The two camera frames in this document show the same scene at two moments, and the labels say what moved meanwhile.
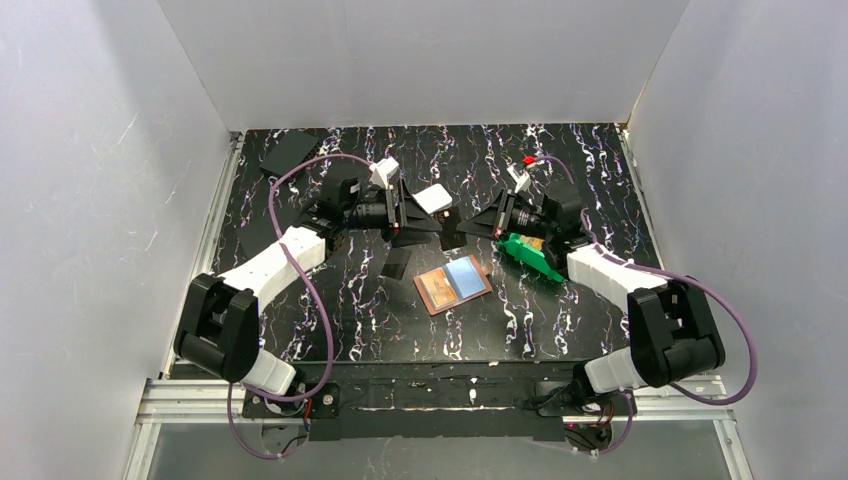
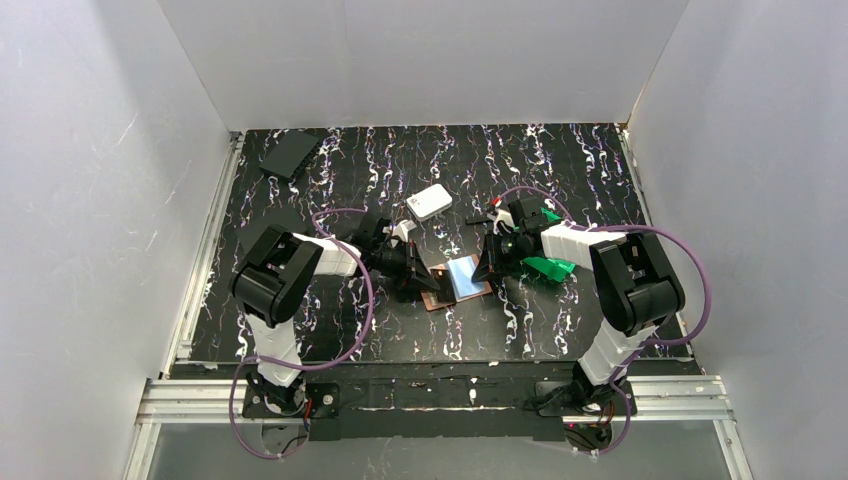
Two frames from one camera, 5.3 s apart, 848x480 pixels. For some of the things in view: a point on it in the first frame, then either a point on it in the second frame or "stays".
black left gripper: (397, 214) -> (411, 271)
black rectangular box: (289, 149) stays
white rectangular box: (434, 198) stays
